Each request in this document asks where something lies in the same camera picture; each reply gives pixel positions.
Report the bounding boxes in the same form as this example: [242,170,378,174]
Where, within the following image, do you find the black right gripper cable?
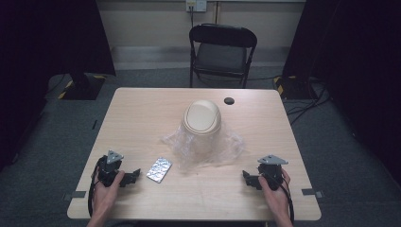
[277,175,296,225]

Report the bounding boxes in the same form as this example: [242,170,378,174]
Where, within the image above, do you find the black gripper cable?
[277,175,296,225]
[87,156,108,219]

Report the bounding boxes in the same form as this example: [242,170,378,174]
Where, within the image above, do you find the black cable from outlet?
[188,5,196,28]

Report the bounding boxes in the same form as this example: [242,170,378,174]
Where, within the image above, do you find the silver foil blister pack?
[146,156,174,184]

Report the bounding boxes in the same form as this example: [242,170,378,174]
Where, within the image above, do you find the black curtain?
[281,0,401,185]
[0,0,117,173]

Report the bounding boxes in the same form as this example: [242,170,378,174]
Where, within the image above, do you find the black floor cables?
[283,79,333,127]

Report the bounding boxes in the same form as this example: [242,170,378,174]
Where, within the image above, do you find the white wall outlet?
[185,0,208,13]

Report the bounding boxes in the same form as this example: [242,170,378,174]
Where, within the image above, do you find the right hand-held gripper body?
[256,153,289,191]

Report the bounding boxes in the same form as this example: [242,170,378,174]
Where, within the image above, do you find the black stand base striped tape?
[272,75,317,101]
[57,73,107,101]

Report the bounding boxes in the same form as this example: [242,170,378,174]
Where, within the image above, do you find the person's left hand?
[92,169,126,219]

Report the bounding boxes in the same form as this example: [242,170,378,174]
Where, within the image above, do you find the person's right hand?
[257,168,291,220]

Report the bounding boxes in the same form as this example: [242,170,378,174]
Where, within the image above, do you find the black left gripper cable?
[87,156,108,219]

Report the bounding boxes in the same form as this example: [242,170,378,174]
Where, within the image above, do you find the grey tape strip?
[61,190,87,202]
[301,187,324,200]

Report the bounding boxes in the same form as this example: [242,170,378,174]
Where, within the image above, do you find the clear plastic bag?
[161,122,248,175]

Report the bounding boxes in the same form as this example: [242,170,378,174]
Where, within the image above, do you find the black folding chair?
[188,23,258,90]

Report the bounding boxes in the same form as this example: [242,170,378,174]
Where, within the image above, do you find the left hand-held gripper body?
[96,149,125,187]

